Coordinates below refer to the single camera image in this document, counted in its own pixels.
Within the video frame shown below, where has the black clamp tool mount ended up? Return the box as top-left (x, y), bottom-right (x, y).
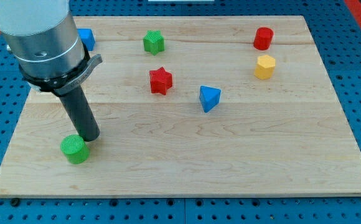
top-left (19, 45), bottom-right (103, 96)

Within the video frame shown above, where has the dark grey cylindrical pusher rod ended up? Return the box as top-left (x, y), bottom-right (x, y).
top-left (59, 86), bottom-right (100, 142)

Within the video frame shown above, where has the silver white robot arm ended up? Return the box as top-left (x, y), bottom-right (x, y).
top-left (0, 0), bottom-right (103, 141)

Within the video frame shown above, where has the blue block behind arm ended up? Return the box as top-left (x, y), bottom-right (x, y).
top-left (77, 28), bottom-right (96, 51)

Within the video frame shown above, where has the red star block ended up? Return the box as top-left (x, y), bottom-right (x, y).
top-left (149, 67), bottom-right (172, 95)

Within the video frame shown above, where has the green star block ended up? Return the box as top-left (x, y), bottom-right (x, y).
top-left (143, 30), bottom-right (165, 55)

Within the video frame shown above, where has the wooden board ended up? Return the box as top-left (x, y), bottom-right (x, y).
top-left (0, 16), bottom-right (361, 198)

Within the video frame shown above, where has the green cylinder block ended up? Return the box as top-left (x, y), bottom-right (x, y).
top-left (60, 134), bottom-right (90, 164)

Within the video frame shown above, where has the blue triangle block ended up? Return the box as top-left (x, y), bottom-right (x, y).
top-left (199, 86), bottom-right (222, 113)

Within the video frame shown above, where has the yellow hexagon block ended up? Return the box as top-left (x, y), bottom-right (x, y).
top-left (254, 55), bottom-right (276, 80)

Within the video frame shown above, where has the red cylinder block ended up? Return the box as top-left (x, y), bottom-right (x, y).
top-left (253, 27), bottom-right (274, 50)

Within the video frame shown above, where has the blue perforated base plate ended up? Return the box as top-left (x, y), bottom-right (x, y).
top-left (0, 0), bottom-right (361, 223)

